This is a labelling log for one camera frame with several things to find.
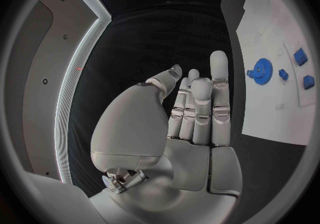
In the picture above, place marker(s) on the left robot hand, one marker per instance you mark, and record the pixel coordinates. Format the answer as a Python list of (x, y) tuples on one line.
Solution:
[(140, 128)]

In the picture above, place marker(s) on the white task board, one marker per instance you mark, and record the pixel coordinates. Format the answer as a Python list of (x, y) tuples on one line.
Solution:
[(270, 108)]

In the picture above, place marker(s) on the small blue peg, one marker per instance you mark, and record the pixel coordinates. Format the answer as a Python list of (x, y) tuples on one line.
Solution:
[(250, 73)]

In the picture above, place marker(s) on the blue gear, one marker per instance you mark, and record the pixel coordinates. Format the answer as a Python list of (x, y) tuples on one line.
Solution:
[(263, 72)]

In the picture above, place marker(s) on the blue plug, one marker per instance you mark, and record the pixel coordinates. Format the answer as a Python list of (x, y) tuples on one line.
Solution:
[(283, 74)]

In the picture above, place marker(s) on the blue block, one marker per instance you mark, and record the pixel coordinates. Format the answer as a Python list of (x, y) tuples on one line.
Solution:
[(300, 57), (308, 82)]

